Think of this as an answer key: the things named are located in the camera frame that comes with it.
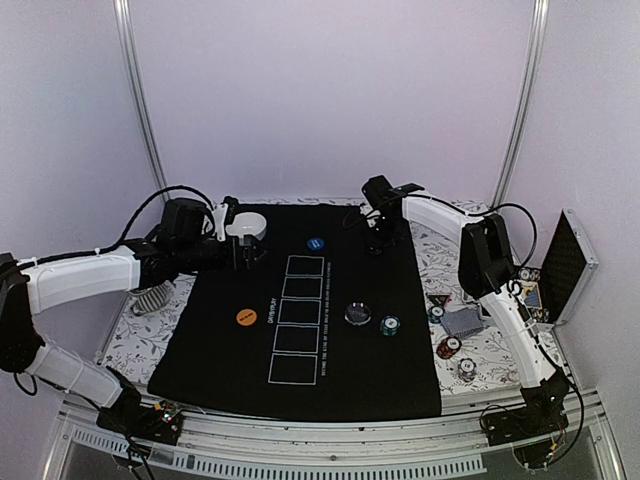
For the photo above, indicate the white poker chip stack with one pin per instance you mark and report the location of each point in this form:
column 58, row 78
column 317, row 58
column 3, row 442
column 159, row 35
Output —
column 466, row 370

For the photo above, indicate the orange big blind button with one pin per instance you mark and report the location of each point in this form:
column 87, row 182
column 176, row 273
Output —
column 246, row 317

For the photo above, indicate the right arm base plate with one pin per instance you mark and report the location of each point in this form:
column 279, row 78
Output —
column 502, row 425

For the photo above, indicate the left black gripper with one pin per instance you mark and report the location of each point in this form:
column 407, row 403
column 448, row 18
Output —
column 246, row 252

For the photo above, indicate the striped metal cup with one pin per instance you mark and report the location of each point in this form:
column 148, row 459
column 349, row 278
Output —
column 149, row 300

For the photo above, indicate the black dealer button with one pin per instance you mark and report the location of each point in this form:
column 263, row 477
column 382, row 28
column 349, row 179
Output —
column 357, row 314

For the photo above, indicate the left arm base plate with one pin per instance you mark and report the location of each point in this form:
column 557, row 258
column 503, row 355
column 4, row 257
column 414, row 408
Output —
column 142, row 422

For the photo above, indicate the white ceramic bowl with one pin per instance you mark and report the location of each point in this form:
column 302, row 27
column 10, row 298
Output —
column 247, row 224

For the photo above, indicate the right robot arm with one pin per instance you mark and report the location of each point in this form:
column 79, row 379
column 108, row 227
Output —
column 541, row 378

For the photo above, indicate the aluminium frame post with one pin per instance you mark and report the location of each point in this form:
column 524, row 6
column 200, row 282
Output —
column 531, row 67
column 124, row 25

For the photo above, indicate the black poker felt mat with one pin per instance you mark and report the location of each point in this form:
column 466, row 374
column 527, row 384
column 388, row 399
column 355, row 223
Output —
column 301, row 361

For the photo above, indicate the blue playing card deck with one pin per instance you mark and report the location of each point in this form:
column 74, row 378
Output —
column 463, row 323

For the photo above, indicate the blue small blind button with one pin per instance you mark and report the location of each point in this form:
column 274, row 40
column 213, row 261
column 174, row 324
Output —
column 315, row 244

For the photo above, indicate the black triangular chip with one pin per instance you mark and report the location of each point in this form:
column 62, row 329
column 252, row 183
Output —
column 440, row 300

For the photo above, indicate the front aluminium rail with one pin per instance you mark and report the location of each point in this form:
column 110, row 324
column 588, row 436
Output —
column 214, row 445

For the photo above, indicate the orange poker chip stack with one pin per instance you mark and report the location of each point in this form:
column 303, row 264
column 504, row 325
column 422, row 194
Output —
column 448, row 347

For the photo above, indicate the left aluminium frame post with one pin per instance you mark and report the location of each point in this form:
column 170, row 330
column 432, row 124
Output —
column 124, row 25

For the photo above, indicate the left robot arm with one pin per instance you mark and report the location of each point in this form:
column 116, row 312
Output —
column 191, row 237

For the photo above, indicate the right aluminium frame post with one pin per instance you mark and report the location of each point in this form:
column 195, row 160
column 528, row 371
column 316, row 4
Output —
column 531, row 67

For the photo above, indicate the aluminium poker case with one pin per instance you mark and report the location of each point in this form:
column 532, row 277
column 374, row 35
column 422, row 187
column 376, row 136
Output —
column 565, row 265

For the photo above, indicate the teal poker chip stack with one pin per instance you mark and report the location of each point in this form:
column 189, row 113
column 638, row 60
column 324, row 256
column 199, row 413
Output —
column 389, row 326

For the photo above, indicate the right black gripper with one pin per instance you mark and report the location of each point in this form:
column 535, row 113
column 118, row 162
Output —
column 373, row 243

